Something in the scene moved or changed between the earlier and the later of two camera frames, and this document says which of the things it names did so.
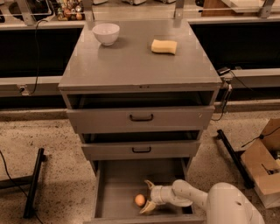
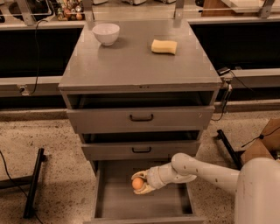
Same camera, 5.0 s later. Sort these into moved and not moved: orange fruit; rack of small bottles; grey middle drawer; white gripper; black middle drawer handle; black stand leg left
Moved: white gripper; orange fruit
Not moved: black middle drawer handle; black stand leg left; rack of small bottles; grey middle drawer
